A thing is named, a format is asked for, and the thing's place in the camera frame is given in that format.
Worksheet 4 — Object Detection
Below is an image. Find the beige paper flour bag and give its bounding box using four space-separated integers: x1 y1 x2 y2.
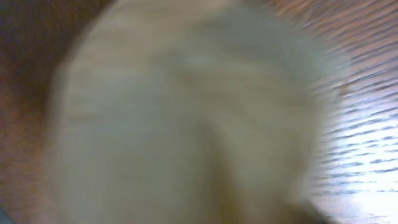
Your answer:
47 1 340 224

